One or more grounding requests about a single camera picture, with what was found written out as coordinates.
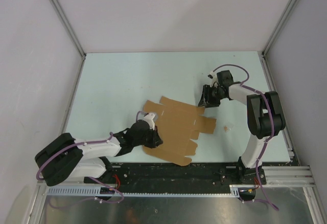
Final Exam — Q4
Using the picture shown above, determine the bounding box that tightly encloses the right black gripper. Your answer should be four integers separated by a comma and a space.
198, 84, 225, 108

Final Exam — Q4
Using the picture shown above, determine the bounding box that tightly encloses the brown cardboard box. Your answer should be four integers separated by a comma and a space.
143, 96, 216, 166

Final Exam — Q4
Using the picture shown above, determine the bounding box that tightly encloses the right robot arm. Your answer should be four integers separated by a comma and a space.
198, 70, 286, 185

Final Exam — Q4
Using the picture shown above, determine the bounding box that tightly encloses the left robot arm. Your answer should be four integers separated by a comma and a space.
35, 120, 163, 187

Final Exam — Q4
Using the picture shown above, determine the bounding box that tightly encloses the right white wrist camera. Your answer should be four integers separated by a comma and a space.
208, 71, 218, 87

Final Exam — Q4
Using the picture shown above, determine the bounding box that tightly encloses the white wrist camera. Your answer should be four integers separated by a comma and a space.
208, 71, 218, 87
143, 113, 157, 130

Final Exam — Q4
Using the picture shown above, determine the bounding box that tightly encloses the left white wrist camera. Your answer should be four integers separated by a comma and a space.
143, 113, 157, 130

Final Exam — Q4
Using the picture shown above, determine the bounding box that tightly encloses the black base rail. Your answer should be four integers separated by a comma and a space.
98, 163, 267, 194

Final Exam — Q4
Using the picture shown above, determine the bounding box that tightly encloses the grey slotted cable duct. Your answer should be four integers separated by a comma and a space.
45, 185, 242, 198

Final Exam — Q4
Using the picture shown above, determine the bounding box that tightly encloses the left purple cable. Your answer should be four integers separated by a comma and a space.
37, 110, 146, 209

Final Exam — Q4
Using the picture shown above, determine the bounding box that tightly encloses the aluminium frame rail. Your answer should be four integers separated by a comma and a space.
37, 165, 314, 186

